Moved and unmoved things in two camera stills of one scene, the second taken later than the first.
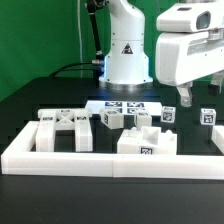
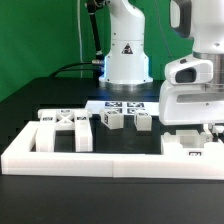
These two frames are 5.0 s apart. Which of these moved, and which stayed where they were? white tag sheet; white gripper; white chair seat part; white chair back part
Moved: white gripper; white chair seat part
Stayed: white chair back part; white tag sheet
